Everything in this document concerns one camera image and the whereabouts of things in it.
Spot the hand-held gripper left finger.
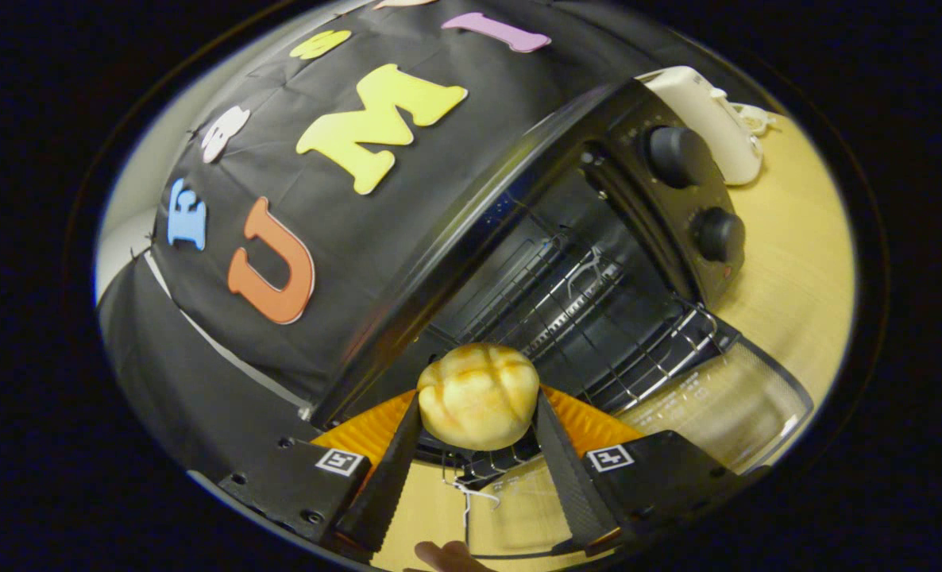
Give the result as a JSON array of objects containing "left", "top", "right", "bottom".
[{"left": 217, "top": 389, "right": 424, "bottom": 557}]

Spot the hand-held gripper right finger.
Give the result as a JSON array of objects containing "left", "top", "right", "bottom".
[{"left": 533, "top": 385, "right": 758, "bottom": 553}]

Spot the round golden bread bun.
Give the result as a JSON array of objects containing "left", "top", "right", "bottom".
[{"left": 417, "top": 342, "right": 541, "bottom": 452}]

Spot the black toaster oven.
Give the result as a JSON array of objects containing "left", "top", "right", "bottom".
[{"left": 308, "top": 79, "right": 815, "bottom": 561}]

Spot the white pop-up toaster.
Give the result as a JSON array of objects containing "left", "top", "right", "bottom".
[{"left": 636, "top": 66, "right": 766, "bottom": 187}]

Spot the small white kitchen timer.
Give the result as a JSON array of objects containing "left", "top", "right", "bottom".
[{"left": 729, "top": 102, "right": 780, "bottom": 136}]

